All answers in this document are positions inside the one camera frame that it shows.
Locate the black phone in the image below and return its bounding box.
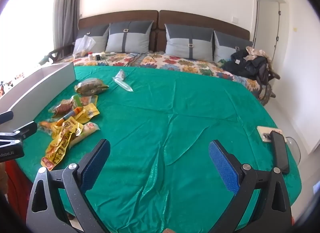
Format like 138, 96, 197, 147
271, 130, 290, 174

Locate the dark wooden chair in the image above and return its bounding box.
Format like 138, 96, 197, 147
39, 45, 75, 64

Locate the large yellow snack packet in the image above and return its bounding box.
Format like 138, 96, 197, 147
41, 119, 83, 171

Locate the grey round object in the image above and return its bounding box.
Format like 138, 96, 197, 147
285, 136, 303, 163

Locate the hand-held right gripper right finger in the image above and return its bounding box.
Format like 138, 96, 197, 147
209, 140, 293, 233

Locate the pile of black clothes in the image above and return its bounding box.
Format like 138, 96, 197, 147
221, 49, 282, 86

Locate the orange blue sausage stick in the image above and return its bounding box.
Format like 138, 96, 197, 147
57, 107, 83, 126

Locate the gold brown snack packet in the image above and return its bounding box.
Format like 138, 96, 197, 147
74, 78, 110, 96

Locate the white cardboard box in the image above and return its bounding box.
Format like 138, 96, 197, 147
0, 63, 75, 126

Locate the small yellow snack packet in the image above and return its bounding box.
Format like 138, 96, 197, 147
75, 103, 100, 123

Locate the white yellow snack packet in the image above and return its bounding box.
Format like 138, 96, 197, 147
67, 122, 100, 148

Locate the white floral snack packet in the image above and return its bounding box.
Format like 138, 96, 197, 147
112, 69, 134, 93

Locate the grey curtain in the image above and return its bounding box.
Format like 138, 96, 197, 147
53, 0, 80, 50

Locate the clear plastic bag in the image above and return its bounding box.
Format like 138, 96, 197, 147
72, 35, 96, 57

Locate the red bed base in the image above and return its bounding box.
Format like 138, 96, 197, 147
4, 159, 34, 213

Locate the beige cloth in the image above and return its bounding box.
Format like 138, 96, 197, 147
246, 46, 270, 61

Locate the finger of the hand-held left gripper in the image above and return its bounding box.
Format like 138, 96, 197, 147
0, 121, 38, 148
0, 111, 14, 124

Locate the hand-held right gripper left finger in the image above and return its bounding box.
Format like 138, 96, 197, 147
26, 138, 111, 233

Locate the clear packet with brown bun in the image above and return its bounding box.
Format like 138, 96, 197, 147
37, 121, 60, 137

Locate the grey two-tone pillow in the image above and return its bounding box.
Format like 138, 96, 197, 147
74, 26, 110, 54
105, 20, 154, 53
213, 31, 253, 63
164, 23, 215, 62

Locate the white door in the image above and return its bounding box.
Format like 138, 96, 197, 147
252, 0, 290, 48

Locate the window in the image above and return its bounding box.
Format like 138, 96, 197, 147
0, 0, 58, 78

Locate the green blanket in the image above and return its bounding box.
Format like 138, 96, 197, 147
16, 66, 302, 233

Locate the beige phone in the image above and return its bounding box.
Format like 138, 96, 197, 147
257, 126, 284, 143

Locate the black cable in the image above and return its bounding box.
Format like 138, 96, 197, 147
104, 53, 155, 67

